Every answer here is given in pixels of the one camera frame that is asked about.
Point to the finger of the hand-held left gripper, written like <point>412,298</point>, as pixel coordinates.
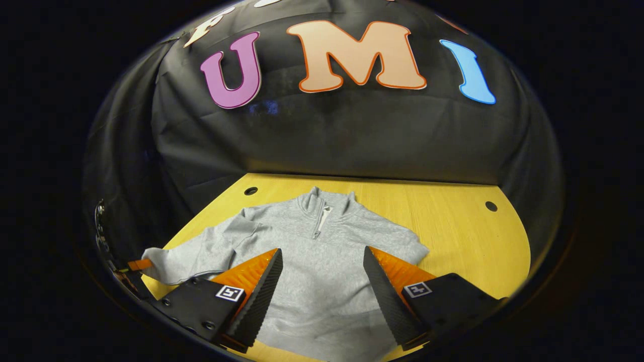
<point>140,264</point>

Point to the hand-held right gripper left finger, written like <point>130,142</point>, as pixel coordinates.
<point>259,306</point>

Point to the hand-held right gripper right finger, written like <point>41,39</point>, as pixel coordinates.
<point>390,306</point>

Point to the grey zip sweatshirt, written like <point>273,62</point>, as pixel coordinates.
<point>322,261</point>

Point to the black backdrop cloth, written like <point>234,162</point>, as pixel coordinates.
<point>352,130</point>

